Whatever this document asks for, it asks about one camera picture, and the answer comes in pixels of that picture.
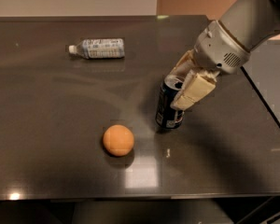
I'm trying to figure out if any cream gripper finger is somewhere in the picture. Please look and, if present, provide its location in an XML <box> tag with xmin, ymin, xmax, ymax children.
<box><xmin>170</xmin><ymin>50</ymin><xmax>195</xmax><ymax>77</ymax></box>
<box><xmin>170</xmin><ymin>69</ymin><xmax>219</xmax><ymax>111</ymax></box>

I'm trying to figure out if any dark blue pepsi can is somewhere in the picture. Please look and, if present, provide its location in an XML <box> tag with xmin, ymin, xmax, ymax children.
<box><xmin>155</xmin><ymin>75</ymin><xmax>184</xmax><ymax>129</ymax></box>

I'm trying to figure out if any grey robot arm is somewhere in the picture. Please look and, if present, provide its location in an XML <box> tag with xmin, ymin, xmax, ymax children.
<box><xmin>171</xmin><ymin>0</ymin><xmax>280</xmax><ymax>110</ymax></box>

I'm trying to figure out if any dark side table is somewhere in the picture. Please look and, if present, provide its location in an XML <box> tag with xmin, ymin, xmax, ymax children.
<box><xmin>242</xmin><ymin>40</ymin><xmax>280</xmax><ymax>129</ymax></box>

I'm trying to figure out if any clear plastic water bottle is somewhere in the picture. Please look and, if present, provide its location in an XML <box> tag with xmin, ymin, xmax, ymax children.
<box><xmin>68</xmin><ymin>38</ymin><xmax>125</xmax><ymax>60</ymax></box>

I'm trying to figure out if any orange fruit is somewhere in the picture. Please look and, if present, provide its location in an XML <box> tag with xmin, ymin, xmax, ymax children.
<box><xmin>103</xmin><ymin>125</ymin><xmax>134</xmax><ymax>157</ymax></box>

